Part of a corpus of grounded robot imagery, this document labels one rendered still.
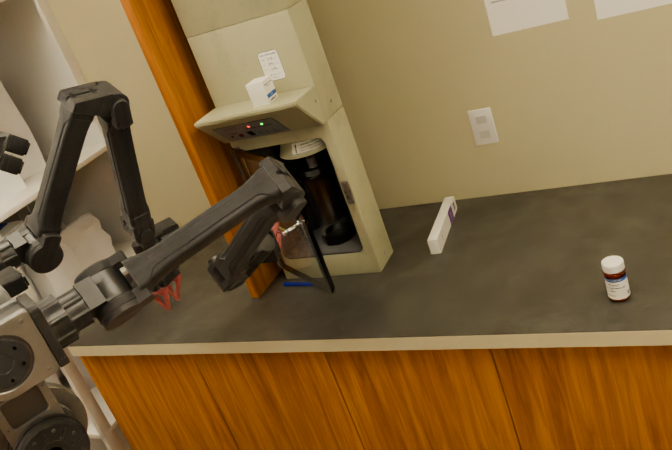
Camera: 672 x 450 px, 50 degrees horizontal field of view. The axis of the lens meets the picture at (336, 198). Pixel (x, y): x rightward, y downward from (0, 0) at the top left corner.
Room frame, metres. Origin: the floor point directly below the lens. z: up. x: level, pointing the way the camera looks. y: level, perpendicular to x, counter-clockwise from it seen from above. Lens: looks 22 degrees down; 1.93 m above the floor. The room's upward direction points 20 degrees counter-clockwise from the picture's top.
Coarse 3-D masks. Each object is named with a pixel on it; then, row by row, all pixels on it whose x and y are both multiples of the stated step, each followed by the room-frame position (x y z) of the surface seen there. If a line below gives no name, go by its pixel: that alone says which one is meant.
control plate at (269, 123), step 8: (264, 120) 1.81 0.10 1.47; (272, 120) 1.81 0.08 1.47; (224, 128) 1.88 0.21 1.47; (232, 128) 1.87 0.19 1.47; (240, 128) 1.87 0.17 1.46; (248, 128) 1.86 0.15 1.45; (256, 128) 1.86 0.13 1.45; (264, 128) 1.85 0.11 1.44; (272, 128) 1.85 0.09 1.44; (280, 128) 1.84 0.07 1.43; (224, 136) 1.92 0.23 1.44; (248, 136) 1.91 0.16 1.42
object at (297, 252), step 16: (240, 160) 1.95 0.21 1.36; (256, 160) 1.84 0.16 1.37; (288, 224) 1.80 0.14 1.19; (304, 224) 1.71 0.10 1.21; (288, 240) 1.84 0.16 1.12; (304, 240) 1.74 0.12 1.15; (288, 256) 1.89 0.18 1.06; (304, 256) 1.78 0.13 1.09; (320, 256) 1.70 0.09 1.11; (304, 272) 1.82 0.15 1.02; (320, 272) 1.72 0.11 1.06; (320, 288) 1.76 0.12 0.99
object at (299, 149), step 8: (280, 144) 1.98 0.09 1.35; (288, 144) 1.93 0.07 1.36; (296, 144) 1.92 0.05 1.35; (304, 144) 1.91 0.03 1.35; (312, 144) 1.90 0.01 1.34; (320, 144) 1.91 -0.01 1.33; (280, 152) 1.97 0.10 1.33; (288, 152) 1.93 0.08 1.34; (296, 152) 1.91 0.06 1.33; (304, 152) 1.90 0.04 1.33; (312, 152) 1.90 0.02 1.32
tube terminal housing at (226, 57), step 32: (224, 32) 1.93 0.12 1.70; (256, 32) 1.88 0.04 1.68; (288, 32) 1.84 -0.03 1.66; (224, 64) 1.95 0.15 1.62; (256, 64) 1.90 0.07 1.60; (288, 64) 1.85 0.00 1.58; (320, 64) 1.88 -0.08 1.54; (224, 96) 1.97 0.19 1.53; (320, 96) 1.83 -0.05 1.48; (320, 128) 1.84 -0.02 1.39; (352, 160) 1.87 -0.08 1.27; (352, 192) 1.83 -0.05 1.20; (352, 256) 1.86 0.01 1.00; (384, 256) 1.87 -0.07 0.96
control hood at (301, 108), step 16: (288, 96) 1.81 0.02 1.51; (304, 96) 1.77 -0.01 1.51; (224, 112) 1.89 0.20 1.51; (240, 112) 1.83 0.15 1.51; (256, 112) 1.79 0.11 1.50; (272, 112) 1.77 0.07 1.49; (288, 112) 1.76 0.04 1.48; (304, 112) 1.75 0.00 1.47; (320, 112) 1.81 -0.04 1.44; (208, 128) 1.89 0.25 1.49; (288, 128) 1.84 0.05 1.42
